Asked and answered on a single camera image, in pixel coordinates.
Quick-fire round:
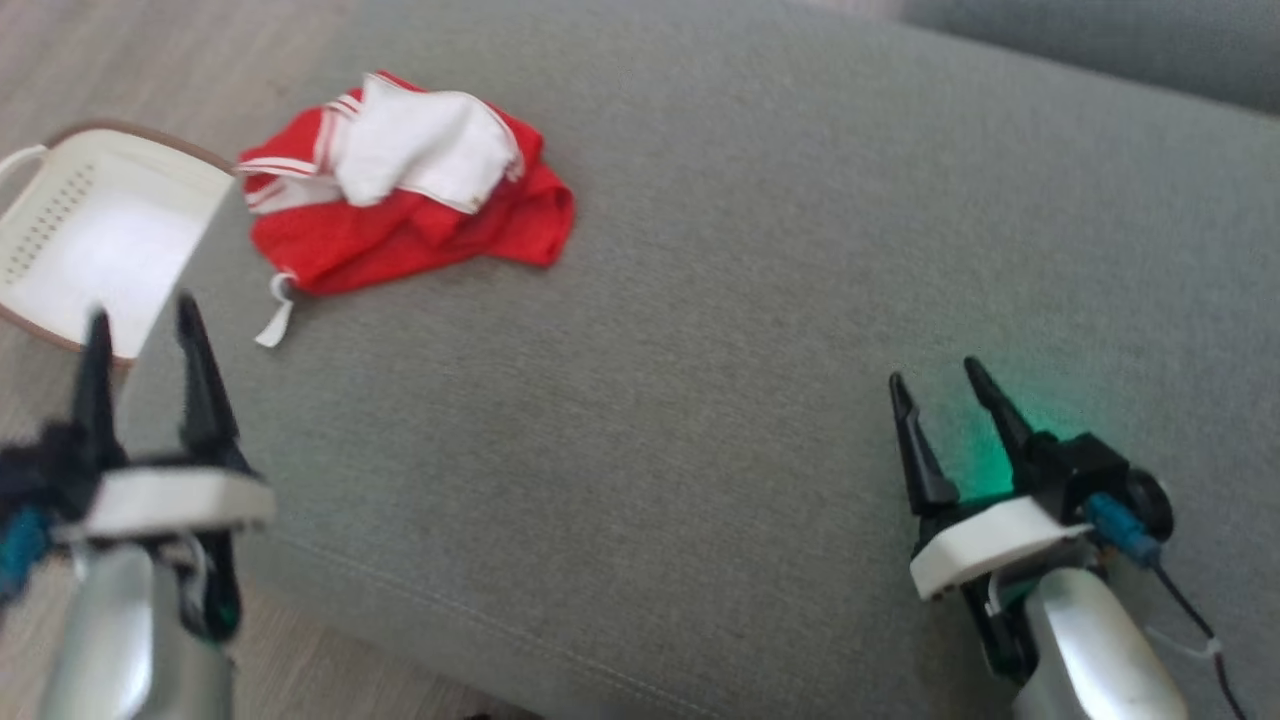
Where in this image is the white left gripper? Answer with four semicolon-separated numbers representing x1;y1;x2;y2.
55;292;277;646

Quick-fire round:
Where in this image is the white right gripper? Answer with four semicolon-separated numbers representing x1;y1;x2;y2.
887;357;1098;689

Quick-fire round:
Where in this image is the red white basketball jersey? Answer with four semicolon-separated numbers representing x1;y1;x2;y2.
235;70;576;349

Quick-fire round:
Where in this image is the white plastic laundry basket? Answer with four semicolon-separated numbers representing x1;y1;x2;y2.
0;120;238;366

